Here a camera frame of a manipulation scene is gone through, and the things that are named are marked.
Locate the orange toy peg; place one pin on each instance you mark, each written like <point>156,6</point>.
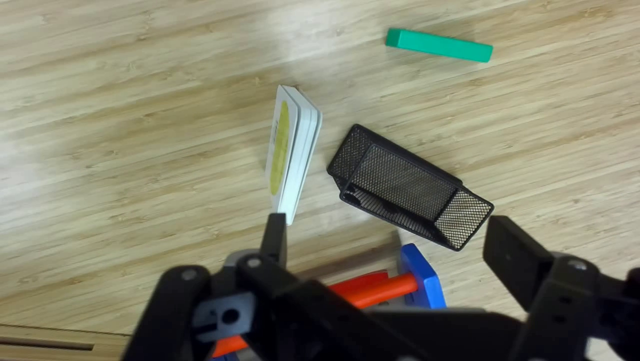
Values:
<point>397,292</point>

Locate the small white yellow book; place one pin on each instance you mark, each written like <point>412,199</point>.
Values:
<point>292,153</point>

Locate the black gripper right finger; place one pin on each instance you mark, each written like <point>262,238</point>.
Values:
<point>532,267</point>

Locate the black mesh holder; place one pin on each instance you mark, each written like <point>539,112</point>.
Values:
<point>400,182</point>

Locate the green rectangular block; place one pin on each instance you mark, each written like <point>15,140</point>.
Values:
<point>440,45</point>

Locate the red toy peg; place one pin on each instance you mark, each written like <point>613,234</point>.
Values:
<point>360,281</point>

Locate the blue wooden peg bench toy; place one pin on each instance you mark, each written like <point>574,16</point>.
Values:
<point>422,281</point>

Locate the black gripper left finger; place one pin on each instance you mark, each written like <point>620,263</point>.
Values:
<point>276,241</point>

